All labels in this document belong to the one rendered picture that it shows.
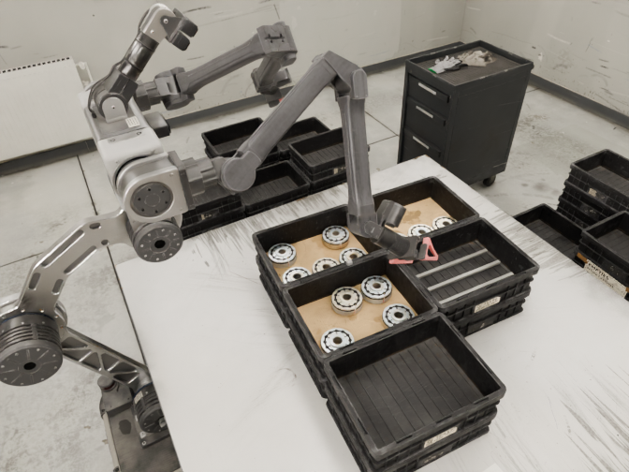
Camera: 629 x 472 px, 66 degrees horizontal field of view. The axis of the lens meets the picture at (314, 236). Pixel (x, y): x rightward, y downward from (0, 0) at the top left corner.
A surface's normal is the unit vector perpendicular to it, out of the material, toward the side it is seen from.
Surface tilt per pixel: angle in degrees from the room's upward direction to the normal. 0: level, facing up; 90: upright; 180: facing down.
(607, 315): 0
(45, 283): 90
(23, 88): 90
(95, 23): 90
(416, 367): 0
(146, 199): 90
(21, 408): 0
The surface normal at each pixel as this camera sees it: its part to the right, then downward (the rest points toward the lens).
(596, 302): -0.04, -0.75
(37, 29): 0.47, 0.57
